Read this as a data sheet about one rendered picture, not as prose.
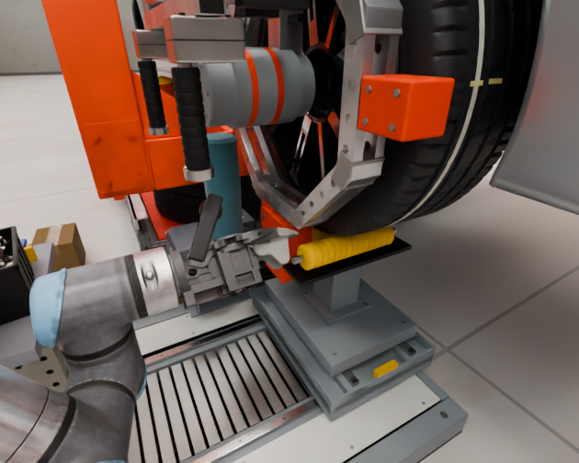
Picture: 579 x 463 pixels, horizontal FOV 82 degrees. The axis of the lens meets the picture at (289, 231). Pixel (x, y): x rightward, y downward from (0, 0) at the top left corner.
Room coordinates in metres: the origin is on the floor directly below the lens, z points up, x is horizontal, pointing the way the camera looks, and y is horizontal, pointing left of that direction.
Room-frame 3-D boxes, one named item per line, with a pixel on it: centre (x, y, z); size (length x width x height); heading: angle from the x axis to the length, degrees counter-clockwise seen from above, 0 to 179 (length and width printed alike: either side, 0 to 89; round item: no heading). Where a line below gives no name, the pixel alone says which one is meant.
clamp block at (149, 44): (0.79, 0.27, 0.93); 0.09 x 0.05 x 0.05; 118
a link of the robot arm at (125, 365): (0.33, 0.26, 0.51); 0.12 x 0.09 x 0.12; 16
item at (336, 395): (0.82, -0.14, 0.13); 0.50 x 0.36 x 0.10; 28
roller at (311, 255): (0.68, -0.14, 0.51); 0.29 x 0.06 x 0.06; 118
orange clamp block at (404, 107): (0.46, -0.15, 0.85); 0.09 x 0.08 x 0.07; 28
